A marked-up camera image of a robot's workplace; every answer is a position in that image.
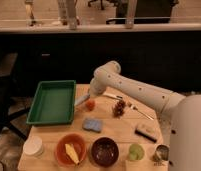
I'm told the grey towel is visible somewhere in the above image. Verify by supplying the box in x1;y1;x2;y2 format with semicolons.
74;93;90;106

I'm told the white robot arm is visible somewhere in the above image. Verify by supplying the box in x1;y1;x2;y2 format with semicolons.
89;61;201;171

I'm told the green plastic tray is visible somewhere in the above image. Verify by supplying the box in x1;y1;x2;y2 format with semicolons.
27;80;76;126

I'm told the orange tomato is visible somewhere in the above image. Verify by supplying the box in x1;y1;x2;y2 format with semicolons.
85;99;95;111

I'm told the brown pine cone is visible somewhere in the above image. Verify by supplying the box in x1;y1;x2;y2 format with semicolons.
113;100;126;117

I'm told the blue sponge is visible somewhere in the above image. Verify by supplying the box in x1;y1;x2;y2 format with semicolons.
82;118;103;133

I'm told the dark purple bowl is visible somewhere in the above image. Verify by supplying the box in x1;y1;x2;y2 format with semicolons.
91;137;119;167

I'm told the black and tan brush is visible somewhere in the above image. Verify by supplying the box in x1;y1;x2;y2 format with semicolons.
135;124;157;143

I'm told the yellow banana piece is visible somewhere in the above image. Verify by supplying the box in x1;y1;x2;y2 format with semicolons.
65;144;80;165

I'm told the orange bowl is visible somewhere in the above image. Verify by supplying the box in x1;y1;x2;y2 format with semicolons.
54;133;87;167

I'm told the green cup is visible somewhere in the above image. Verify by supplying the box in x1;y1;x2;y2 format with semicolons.
128;143;145;161

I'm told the metal cup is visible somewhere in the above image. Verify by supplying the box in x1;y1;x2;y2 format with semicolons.
153;145;169;162

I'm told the white paper cup stack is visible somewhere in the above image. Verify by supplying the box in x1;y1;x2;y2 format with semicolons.
23;136;44;157

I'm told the black office chair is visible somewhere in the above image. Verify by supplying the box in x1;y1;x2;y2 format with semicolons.
0;54;29;140

